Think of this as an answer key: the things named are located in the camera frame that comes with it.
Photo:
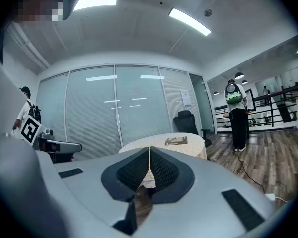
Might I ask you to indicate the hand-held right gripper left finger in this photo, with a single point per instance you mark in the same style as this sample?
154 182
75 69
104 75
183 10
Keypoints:
89 182

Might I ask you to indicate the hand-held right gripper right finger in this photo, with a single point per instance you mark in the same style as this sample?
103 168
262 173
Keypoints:
201 207

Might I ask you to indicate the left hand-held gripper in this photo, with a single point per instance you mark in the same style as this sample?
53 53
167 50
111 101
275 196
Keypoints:
29 130

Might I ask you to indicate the brown cover book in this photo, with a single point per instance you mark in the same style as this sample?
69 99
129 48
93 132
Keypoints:
176 140

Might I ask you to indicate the yellow checked tablecloth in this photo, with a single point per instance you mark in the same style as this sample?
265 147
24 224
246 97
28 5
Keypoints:
188 150

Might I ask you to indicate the white power adapter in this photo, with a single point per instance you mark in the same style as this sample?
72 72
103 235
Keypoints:
270 196

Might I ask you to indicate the black office chair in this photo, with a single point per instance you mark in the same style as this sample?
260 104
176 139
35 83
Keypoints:
186 123

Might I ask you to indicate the white paper notice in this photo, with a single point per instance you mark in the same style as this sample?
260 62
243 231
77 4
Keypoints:
186 97

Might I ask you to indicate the black metal railing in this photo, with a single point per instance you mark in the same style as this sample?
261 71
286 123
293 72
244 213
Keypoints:
271 113

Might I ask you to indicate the ceiling light panel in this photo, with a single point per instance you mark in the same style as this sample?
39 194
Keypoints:
96 2
188 21

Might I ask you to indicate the round ceiling sensor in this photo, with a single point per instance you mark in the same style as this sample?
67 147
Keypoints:
208 12

